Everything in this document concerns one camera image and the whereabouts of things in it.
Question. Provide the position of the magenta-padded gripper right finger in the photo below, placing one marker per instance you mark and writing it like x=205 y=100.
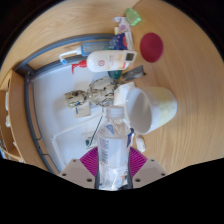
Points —
x=150 y=170

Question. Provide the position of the cream plastic cup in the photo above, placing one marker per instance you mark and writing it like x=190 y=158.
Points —
x=160 y=106

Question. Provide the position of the white pump bottle red nozzle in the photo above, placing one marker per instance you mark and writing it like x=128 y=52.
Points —
x=106 y=60

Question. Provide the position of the white earbud case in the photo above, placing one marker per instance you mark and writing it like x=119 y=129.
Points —
x=140 y=144

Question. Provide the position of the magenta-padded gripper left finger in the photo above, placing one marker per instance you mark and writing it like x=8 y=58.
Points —
x=75 y=171

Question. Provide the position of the green wipes packet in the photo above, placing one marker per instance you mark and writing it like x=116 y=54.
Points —
x=133 y=16

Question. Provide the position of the grey metal desk frame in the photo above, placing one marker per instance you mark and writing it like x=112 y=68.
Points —
x=28 y=100

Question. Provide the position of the flat round red coaster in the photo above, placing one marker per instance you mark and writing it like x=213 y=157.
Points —
x=151 y=47

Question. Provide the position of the clear plastic water bottle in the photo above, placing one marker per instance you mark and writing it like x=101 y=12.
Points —
x=113 y=150

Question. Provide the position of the small blue box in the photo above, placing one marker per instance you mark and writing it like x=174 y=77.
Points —
x=119 y=41

